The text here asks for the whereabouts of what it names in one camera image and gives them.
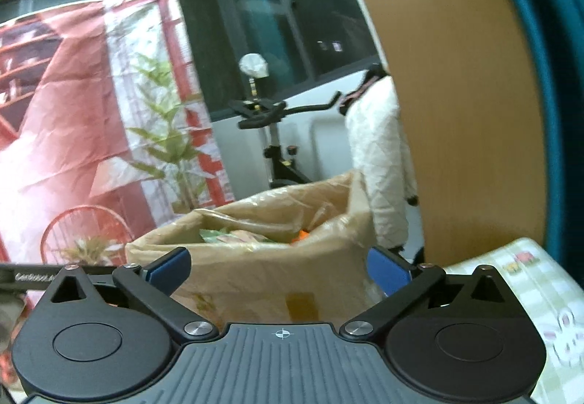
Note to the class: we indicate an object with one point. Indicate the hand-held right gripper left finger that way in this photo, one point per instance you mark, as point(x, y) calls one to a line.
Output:
point(169, 269)

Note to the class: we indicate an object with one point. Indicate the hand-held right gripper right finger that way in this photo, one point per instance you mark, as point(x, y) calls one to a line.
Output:
point(388, 272)

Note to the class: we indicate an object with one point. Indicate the orange snack bag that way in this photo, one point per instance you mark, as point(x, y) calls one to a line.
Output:
point(302, 236)

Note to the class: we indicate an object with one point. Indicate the taped cardboard box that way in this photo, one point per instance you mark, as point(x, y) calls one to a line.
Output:
point(273, 276)

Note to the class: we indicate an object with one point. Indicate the white quilted jacket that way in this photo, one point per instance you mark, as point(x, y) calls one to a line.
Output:
point(378, 148)

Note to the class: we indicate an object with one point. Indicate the red printed backdrop cloth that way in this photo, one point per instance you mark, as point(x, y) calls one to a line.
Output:
point(68, 135)

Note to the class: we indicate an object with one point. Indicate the green checkered tablecloth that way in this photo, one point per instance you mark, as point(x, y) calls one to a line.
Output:
point(538, 308)

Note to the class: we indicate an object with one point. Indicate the black exercise bike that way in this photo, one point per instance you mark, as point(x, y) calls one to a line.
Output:
point(273, 112)

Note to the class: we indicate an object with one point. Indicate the wooden panel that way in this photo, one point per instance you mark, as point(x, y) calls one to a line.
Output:
point(456, 89)

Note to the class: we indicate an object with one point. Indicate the white crumpled cover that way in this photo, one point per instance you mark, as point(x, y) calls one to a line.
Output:
point(253, 65)

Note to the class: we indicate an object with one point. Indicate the teal curtain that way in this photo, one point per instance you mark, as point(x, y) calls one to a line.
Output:
point(561, 66)

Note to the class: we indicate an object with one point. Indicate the dark glass window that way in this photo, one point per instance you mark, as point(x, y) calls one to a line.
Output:
point(292, 11)

